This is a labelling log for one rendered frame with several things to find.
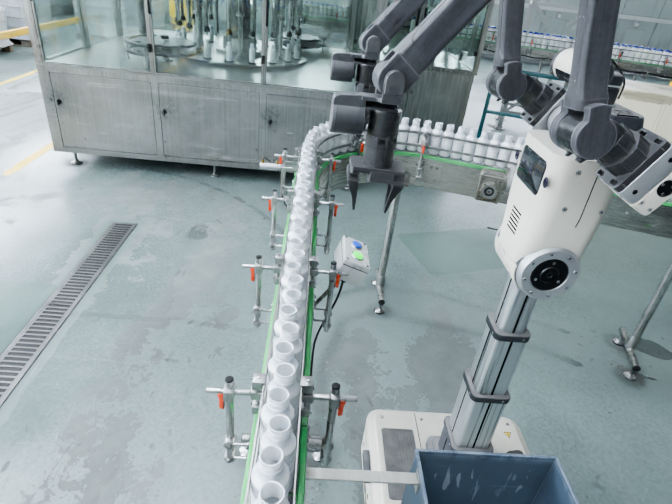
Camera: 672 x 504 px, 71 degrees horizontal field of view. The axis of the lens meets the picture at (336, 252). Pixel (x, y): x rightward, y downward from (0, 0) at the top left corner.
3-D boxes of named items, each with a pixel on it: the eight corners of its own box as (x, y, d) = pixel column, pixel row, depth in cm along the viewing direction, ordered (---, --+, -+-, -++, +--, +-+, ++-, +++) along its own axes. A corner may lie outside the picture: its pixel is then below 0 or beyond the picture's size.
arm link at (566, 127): (632, 135, 88) (615, 129, 92) (597, 103, 84) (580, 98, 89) (594, 175, 91) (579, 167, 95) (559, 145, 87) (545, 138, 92)
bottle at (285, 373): (260, 435, 94) (262, 374, 85) (275, 413, 99) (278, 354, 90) (288, 446, 92) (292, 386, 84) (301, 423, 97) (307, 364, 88)
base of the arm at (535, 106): (533, 127, 131) (567, 90, 126) (513, 110, 128) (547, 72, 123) (522, 118, 138) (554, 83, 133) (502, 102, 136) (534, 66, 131)
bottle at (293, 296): (299, 358, 113) (304, 303, 105) (275, 354, 113) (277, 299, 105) (304, 341, 118) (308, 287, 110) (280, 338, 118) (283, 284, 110)
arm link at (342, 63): (381, 36, 117) (377, 34, 125) (335, 30, 116) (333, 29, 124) (374, 87, 123) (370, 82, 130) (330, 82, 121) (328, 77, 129)
